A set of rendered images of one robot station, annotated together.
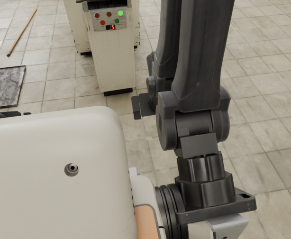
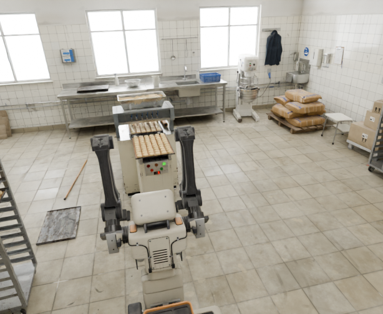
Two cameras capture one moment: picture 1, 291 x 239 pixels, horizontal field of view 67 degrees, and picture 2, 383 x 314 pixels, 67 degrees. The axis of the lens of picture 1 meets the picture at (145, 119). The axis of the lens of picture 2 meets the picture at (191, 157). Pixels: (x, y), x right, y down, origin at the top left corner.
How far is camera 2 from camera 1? 1.28 m
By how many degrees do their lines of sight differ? 25
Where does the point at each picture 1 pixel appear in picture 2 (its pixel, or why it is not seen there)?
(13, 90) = (71, 226)
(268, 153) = (287, 263)
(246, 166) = (268, 273)
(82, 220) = (166, 205)
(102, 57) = not seen: hidden behind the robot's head
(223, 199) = (199, 215)
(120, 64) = not seen: hidden behind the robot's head
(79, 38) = (128, 181)
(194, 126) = (191, 199)
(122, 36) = (164, 178)
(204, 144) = (194, 203)
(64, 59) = not seen: hidden behind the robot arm
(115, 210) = (172, 204)
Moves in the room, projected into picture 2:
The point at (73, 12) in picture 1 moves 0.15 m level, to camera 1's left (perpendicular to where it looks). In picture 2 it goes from (126, 162) to (114, 163)
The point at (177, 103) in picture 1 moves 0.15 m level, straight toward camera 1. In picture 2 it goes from (186, 192) to (180, 209)
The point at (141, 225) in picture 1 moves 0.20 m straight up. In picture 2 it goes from (177, 219) to (174, 185)
